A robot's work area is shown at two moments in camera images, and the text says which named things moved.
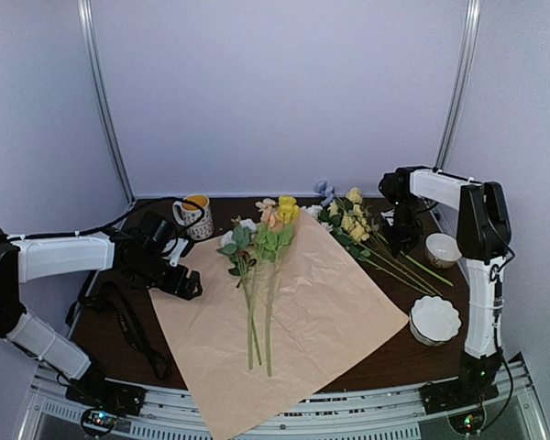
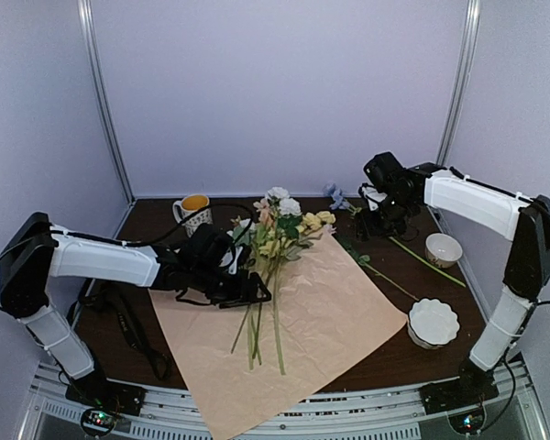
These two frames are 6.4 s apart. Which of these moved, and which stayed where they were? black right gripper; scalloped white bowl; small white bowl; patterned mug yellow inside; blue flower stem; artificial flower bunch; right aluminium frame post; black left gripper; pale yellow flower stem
Moved: pale yellow flower stem; blue flower stem; black right gripper; artificial flower bunch; black left gripper
Stayed: patterned mug yellow inside; small white bowl; right aluminium frame post; scalloped white bowl
